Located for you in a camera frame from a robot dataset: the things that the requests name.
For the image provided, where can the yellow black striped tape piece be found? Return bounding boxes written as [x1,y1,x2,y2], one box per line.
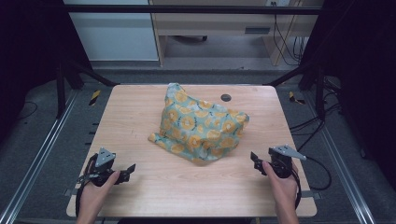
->
[89,89,102,107]
[288,91,306,105]

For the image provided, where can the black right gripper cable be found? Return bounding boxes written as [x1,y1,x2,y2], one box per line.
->
[290,155,333,210]

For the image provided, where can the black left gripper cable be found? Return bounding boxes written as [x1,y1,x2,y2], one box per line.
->
[75,153,98,217]

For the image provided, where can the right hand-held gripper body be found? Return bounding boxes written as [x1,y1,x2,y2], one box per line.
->
[268,144,308,180]

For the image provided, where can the black curtain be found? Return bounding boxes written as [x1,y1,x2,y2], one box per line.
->
[0,0,93,147]
[299,0,396,190]

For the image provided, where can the black horizontal frame bar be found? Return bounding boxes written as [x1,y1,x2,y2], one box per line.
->
[64,4,323,16]

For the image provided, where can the aluminium floor rail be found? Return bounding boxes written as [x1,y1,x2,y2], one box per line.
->
[302,92,377,224]
[0,89,79,224]

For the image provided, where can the green cloth with orange print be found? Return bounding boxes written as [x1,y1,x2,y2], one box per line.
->
[147,82,250,167]

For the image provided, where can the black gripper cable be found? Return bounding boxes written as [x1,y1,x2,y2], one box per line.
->
[290,155,333,210]
[75,153,98,217]

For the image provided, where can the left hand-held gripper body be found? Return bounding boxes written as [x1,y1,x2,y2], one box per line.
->
[78,147,118,188]

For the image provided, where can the black floor cables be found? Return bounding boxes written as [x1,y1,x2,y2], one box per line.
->
[289,76,343,153]

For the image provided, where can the white cabinet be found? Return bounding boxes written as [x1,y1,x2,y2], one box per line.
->
[63,0,160,63]

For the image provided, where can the person's right hand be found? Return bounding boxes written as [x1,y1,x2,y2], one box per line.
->
[262,160,300,216]

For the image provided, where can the black metal frame stand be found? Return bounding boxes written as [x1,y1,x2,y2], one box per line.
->
[55,58,120,119]
[266,62,327,121]

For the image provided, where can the black hanging cables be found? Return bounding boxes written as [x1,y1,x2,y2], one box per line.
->
[270,1,308,67]

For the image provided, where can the person's left hand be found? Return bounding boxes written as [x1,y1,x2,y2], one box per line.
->
[78,170,121,217]

